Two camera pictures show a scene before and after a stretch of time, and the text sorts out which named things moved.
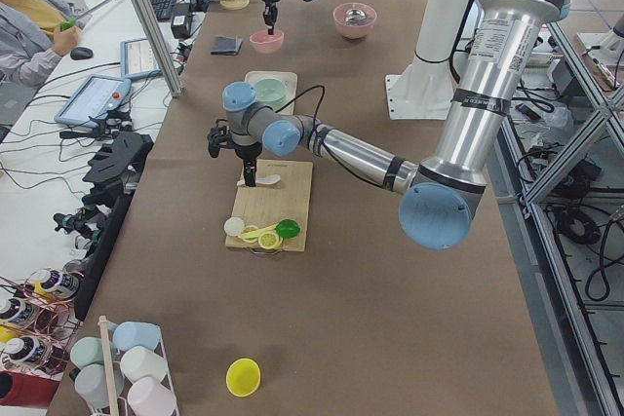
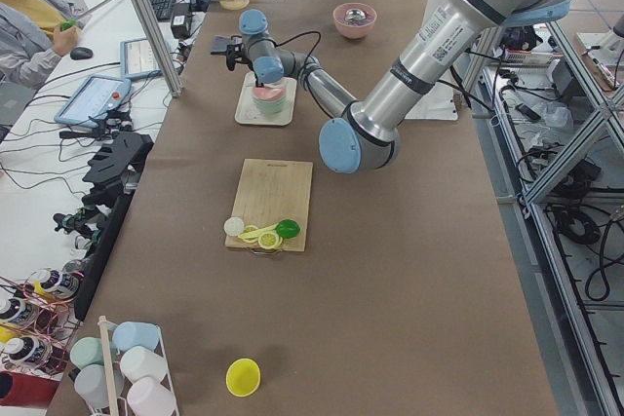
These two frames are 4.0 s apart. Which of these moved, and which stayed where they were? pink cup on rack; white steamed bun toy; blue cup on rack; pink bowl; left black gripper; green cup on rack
Moved: pink bowl; left black gripper
Stayed: blue cup on rack; green cup on rack; pink cup on rack; white steamed bun toy
